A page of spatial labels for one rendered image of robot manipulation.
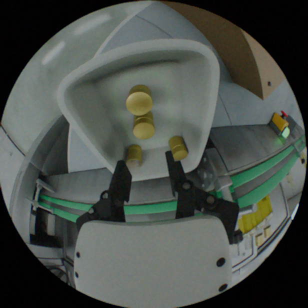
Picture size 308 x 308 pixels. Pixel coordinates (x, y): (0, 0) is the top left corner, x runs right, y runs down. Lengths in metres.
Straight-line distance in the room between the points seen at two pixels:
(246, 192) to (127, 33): 0.35
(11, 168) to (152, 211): 3.47
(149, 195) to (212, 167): 0.17
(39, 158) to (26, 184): 0.20
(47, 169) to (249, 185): 0.95
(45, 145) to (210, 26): 0.89
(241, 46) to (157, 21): 0.12
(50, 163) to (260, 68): 0.95
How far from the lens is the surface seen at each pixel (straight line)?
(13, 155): 3.55
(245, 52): 0.18
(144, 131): 0.15
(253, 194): 0.26
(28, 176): 0.75
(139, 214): 0.29
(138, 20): 0.20
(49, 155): 0.83
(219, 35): 0.19
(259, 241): 0.48
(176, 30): 0.20
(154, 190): 0.27
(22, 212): 0.76
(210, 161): 0.20
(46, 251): 0.87
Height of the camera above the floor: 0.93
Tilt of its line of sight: 38 degrees down
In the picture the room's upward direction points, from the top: 174 degrees clockwise
